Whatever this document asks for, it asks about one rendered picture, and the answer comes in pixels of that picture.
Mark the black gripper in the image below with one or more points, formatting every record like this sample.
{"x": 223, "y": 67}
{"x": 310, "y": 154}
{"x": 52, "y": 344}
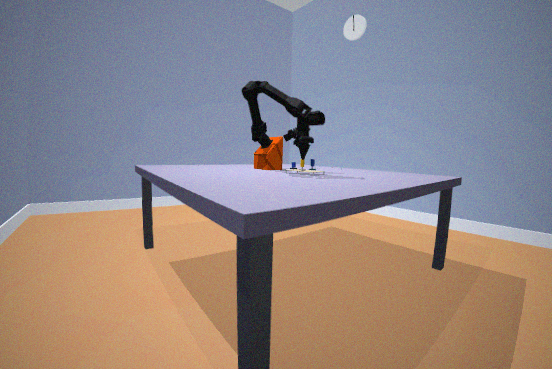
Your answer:
{"x": 303, "y": 141}

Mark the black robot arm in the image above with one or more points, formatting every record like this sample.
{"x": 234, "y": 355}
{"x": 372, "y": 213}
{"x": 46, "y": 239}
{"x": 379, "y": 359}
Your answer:
{"x": 293, "y": 105}

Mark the pale yellow board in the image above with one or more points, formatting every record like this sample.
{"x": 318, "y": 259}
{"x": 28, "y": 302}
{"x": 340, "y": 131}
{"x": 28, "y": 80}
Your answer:
{"x": 304, "y": 170}

